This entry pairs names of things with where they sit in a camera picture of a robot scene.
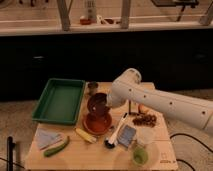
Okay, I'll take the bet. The green cucumber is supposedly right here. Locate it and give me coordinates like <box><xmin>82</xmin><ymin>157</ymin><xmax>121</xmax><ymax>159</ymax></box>
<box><xmin>43</xmin><ymin>136</ymin><xmax>70</xmax><ymax>157</ymax></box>

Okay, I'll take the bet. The orange bowl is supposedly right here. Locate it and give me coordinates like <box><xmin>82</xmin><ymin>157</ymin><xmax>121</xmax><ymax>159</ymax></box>
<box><xmin>82</xmin><ymin>114</ymin><xmax>112</xmax><ymax>135</ymax></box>

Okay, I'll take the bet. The black floor cable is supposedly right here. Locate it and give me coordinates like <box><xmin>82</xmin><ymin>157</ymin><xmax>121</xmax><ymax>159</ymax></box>
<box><xmin>169</xmin><ymin>132</ymin><xmax>213</xmax><ymax>171</ymax></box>

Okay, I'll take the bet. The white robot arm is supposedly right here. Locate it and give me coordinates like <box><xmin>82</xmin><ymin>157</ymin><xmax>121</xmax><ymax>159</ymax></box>
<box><xmin>107</xmin><ymin>68</ymin><xmax>213</xmax><ymax>136</ymax></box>

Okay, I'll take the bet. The white bottle on shelf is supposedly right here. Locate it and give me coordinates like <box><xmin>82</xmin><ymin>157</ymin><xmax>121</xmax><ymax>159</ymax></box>
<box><xmin>85</xmin><ymin>0</ymin><xmax>97</xmax><ymax>23</ymax></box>

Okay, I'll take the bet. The small white box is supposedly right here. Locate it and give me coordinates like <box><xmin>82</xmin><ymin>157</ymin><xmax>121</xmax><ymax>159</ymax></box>
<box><xmin>128</xmin><ymin>101</ymin><xmax>138</xmax><ymax>114</ymax></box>

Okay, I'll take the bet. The green plastic tray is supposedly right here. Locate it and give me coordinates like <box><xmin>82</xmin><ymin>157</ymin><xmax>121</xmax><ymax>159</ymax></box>
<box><xmin>32</xmin><ymin>78</ymin><xmax>85</xmax><ymax>125</ymax></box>

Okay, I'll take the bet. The light blue folded cloth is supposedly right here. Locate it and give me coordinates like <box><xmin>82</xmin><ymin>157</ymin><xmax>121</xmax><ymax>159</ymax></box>
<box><xmin>35</xmin><ymin>129</ymin><xmax>62</xmax><ymax>150</ymax></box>

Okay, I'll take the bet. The black and white spatula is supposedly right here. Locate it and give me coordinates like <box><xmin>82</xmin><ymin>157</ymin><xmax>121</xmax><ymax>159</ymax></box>
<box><xmin>104</xmin><ymin>113</ymin><xmax>127</xmax><ymax>149</ymax></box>

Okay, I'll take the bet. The black floor stand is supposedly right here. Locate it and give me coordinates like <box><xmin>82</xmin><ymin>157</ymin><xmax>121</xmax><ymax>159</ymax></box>
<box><xmin>6</xmin><ymin>136</ymin><xmax>15</xmax><ymax>171</ymax></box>

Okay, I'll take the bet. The dark brown bowl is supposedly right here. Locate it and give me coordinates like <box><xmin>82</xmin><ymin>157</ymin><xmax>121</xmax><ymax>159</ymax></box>
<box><xmin>87</xmin><ymin>93</ymin><xmax>109</xmax><ymax>120</ymax></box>

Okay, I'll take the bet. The orange peach fruit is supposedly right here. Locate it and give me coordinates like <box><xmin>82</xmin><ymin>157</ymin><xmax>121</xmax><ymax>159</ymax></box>
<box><xmin>138</xmin><ymin>104</ymin><xmax>149</xmax><ymax>114</ymax></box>

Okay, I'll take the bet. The red bowl on shelf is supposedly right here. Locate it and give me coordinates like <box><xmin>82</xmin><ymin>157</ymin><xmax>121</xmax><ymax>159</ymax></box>
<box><xmin>80</xmin><ymin>18</ymin><xmax>92</xmax><ymax>25</ymax></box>

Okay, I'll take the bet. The bunch of dark grapes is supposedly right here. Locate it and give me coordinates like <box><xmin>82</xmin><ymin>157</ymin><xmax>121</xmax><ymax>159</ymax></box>
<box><xmin>133</xmin><ymin>114</ymin><xmax>157</xmax><ymax>127</ymax></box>

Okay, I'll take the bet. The blue sponge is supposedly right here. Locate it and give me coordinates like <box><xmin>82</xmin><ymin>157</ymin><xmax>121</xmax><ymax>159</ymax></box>
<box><xmin>118</xmin><ymin>125</ymin><xmax>136</xmax><ymax>148</ymax></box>

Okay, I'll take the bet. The small metal cup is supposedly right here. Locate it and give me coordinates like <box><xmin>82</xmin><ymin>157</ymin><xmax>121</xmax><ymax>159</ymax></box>
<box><xmin>88</xmin><ymin>81</ymin><xmax>98</xmax><ymax>96</ymax></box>

